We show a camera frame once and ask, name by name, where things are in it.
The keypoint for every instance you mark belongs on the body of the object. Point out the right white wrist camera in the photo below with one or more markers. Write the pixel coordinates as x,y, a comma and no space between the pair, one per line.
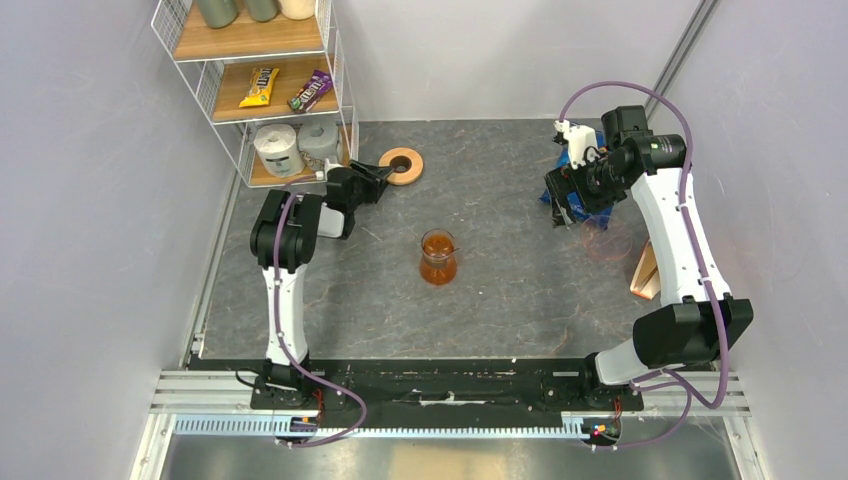
579,144

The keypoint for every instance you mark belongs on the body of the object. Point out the amber glass carafe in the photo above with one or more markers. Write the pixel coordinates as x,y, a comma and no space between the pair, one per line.
438,264

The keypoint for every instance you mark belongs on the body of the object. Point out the white paper roll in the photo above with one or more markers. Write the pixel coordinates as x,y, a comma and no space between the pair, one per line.
277,147

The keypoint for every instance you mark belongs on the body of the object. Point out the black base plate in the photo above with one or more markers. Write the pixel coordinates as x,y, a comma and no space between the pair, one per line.
442,393

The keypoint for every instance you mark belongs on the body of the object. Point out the purple candy bar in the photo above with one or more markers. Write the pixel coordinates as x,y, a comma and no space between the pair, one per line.
311,92

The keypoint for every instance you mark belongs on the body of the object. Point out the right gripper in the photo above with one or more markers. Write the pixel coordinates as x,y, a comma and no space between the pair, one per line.
562,180

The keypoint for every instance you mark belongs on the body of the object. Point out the yellow M&M's bag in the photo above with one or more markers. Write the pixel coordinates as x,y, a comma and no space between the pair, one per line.
260,88

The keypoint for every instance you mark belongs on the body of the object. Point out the green jar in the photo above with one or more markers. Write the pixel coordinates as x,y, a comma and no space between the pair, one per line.
217,14
261,11

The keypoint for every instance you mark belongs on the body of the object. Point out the grey paper roll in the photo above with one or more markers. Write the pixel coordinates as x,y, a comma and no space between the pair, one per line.
319,140

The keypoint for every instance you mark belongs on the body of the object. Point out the white wire shelf rack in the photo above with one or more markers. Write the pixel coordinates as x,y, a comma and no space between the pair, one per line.
249,71

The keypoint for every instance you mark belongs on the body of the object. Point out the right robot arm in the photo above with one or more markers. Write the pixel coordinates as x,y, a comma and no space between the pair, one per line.
689,337

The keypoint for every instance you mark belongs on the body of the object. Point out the wooden filter holder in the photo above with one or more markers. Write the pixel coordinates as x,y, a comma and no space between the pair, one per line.
646,282

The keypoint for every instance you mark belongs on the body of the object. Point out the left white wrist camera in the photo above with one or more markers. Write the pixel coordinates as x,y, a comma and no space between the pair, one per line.
323,171

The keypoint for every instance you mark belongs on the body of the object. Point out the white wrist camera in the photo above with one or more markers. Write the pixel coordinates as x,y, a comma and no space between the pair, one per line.
323,171
579,144

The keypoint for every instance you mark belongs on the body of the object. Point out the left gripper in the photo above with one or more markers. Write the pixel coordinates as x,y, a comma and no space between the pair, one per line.
374,185

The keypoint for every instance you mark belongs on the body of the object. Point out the cream jar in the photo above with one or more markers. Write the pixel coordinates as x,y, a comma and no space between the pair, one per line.
297,9

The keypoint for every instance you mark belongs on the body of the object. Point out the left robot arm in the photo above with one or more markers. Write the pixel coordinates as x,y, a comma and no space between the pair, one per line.
283,241

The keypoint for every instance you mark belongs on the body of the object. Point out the aluminium rail frame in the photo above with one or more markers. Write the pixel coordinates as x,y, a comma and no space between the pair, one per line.
201,426

